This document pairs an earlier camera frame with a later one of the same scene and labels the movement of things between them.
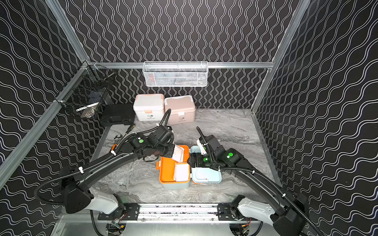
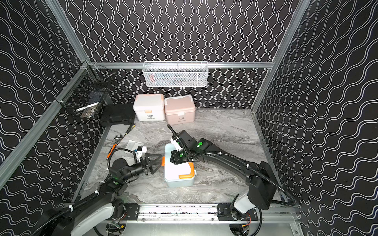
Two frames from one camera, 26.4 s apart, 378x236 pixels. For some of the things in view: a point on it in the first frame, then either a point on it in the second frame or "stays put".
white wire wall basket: [175, 73] stays put
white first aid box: [148, 107] stays put
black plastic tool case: [114, 114] stays put
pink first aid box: [183, 109] stays put
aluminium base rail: [170, 213] stays put
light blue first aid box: [199, 175] to [177, 175]
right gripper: [198, 163] to [175, 160]
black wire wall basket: [83, 92] stays put
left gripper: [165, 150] to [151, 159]
